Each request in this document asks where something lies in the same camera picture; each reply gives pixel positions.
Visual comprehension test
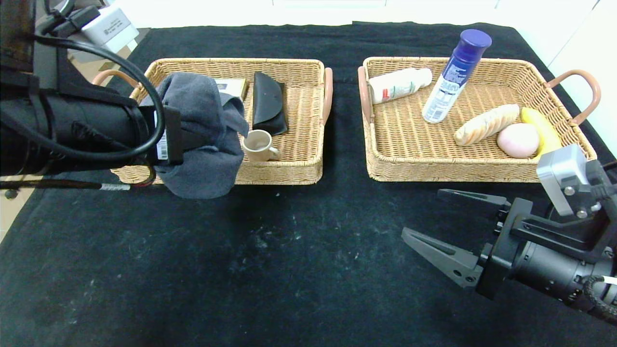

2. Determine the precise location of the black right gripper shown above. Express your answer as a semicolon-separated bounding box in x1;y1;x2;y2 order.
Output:
401;188;595;301

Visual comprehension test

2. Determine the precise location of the striped orange bread roll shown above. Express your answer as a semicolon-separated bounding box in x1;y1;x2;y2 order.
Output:
453;104;520;147

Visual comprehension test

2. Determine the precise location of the spray can with blue cap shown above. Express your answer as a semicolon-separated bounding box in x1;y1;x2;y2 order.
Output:
422;29;492;124

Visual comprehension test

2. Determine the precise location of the cream ceramic mug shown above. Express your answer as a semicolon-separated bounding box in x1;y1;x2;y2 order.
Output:
242;130;281;162

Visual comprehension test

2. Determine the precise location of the black glasses case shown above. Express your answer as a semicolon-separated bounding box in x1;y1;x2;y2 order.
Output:
252;71;289;136

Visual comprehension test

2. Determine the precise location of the grey towel with tag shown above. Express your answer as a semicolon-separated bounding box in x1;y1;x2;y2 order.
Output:
140;72;250;200

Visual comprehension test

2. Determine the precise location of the pink peach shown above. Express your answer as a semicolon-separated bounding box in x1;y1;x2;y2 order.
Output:
496;123;540;159

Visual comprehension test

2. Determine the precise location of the yellow banana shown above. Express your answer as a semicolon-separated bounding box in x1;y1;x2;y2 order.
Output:
521;107;562;157

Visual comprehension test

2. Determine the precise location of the white plastic bottle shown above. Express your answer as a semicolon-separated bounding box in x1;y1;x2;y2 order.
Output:
368;68;432;106

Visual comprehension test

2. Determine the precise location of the white counter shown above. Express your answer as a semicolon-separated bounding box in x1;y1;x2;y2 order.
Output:
116;0;521;29

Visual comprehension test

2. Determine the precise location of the small gold card box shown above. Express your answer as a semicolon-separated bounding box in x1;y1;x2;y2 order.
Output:
215;78;249;102

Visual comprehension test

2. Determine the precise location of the wicker basket with pink handles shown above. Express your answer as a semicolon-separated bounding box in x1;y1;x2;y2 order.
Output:
92;59;333;186
357;57;601;184

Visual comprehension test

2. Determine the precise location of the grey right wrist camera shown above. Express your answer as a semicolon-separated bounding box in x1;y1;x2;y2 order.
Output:
536;144;591;217

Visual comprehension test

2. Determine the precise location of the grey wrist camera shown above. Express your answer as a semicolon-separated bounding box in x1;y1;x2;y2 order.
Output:
536;144;591;217
81;6;140;53

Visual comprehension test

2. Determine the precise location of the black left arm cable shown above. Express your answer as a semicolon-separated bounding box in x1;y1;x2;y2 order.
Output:
0;0;167;162

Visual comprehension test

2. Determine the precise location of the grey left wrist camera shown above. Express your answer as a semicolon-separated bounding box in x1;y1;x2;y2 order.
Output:
81;6;140;53

